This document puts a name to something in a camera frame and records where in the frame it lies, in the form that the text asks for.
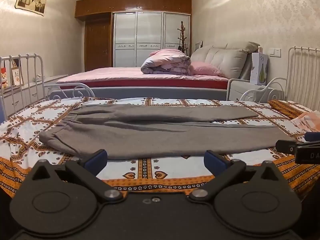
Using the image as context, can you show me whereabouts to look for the white nightstand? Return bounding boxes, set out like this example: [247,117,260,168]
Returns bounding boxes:
[227,78,269,103]

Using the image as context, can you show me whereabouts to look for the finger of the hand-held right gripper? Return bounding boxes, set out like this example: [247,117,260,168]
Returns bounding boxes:
[275,140,298,155]
[304,132,320,142]

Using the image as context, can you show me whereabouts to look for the beige padded headboard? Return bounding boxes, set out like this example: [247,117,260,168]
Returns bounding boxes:
[190,42,260,80]

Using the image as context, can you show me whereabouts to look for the white metal bed frame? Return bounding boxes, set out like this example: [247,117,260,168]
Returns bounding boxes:
[0,46,320,117]

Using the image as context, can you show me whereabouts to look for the pink pillow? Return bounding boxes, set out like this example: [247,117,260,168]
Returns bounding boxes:
[189,61,225,77]

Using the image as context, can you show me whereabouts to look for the wooden coat rack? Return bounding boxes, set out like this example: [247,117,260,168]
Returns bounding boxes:
[177,21,190,55]

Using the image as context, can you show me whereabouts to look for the wooden picture frame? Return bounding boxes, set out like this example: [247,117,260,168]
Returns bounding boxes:
[10,66,24,87]

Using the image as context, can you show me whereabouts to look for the grey pants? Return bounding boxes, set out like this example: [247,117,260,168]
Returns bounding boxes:
[39,104,297,161]

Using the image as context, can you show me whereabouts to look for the white sliding door wardrobe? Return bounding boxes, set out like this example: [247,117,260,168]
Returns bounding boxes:
[112,11,192,68]

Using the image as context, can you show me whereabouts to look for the wooden overhead cabinet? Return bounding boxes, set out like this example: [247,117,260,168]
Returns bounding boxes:
[75,0,192,18]

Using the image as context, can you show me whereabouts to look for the low white cabinet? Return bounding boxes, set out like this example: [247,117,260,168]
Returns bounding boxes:
[0,74,68,117]

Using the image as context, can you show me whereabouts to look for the orange patterned pillow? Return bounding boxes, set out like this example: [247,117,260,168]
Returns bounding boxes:
[290,110,320,133]

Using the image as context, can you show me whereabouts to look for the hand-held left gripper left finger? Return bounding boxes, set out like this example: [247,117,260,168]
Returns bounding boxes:
[25,149,124,204]

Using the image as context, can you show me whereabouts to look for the wooden door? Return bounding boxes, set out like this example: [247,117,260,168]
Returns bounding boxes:
[84,20,112,72]

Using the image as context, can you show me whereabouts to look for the white cardboard box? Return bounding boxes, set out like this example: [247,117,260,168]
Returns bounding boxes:
[250,52,269,85]

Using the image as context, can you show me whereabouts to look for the orange patterned bedsheet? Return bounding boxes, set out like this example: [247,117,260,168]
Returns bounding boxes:
[0,96,320,200]

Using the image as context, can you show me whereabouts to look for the folded pink quilt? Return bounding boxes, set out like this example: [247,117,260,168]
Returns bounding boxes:
[140,49,192,75]

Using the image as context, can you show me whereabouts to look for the plush toy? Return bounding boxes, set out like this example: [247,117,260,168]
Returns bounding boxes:
[0,67,8,88]

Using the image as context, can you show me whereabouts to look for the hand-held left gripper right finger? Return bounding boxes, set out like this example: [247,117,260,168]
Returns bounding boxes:
[189,150,292,203]

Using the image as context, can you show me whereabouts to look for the pink bed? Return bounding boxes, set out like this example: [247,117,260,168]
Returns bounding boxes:
[55,66,229,99]

